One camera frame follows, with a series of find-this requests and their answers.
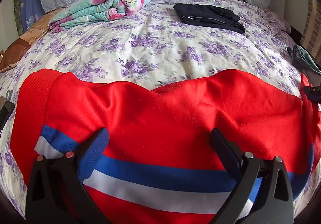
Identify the checkered beige curtain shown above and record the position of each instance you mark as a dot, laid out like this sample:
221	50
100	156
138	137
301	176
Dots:
311	38

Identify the teal green garment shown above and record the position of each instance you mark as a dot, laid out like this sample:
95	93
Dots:
301	59

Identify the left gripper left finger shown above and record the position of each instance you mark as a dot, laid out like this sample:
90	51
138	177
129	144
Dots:
90	158

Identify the folded floral teal quilt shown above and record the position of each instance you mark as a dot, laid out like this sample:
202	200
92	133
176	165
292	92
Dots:
90	11

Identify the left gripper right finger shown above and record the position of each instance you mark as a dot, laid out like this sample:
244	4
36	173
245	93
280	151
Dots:
228	153

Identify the folded black pants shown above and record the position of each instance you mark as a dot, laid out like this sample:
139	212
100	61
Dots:
209	16

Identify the brown orange pillow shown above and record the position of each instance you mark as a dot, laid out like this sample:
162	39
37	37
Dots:
11	57

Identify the red blue white track pants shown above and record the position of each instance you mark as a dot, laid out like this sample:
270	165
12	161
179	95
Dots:
159	165

